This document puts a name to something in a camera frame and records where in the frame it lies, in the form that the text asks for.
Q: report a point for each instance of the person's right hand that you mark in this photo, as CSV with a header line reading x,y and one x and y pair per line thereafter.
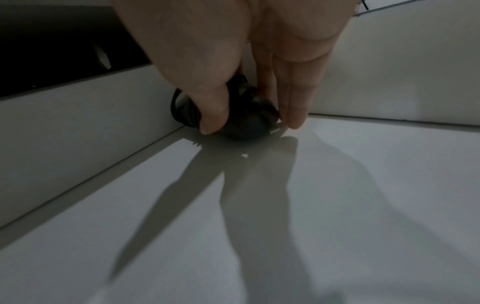
x,y
210,44

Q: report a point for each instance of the black round object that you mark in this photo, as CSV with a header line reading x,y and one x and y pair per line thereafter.
x,y
249,118

